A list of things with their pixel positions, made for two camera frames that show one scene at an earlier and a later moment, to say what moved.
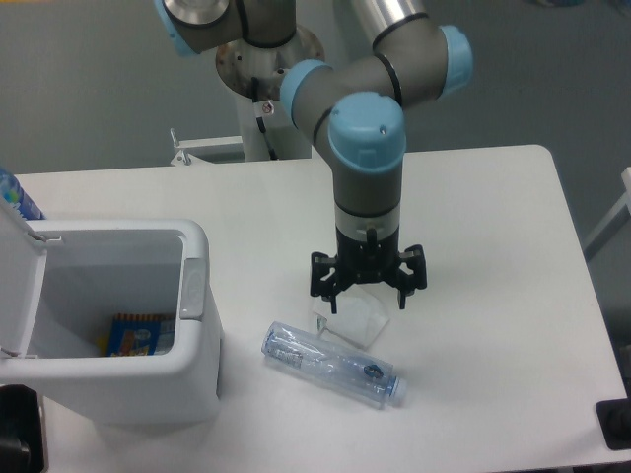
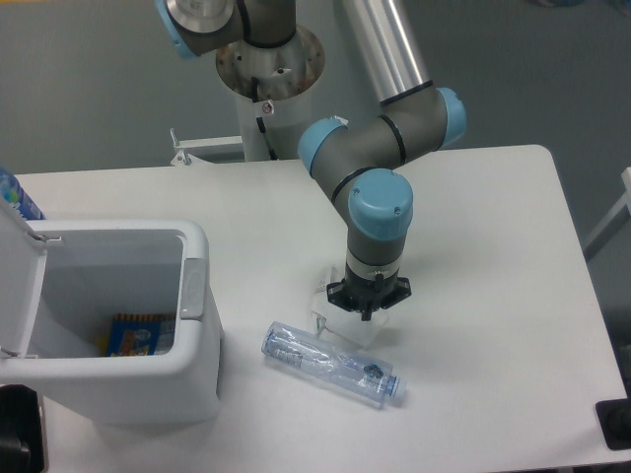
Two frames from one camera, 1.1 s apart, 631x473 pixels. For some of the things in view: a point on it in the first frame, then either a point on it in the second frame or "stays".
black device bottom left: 21,435 stays
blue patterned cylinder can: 12,191 stays
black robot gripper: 363,261 to 366,296
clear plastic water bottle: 360,377 stays
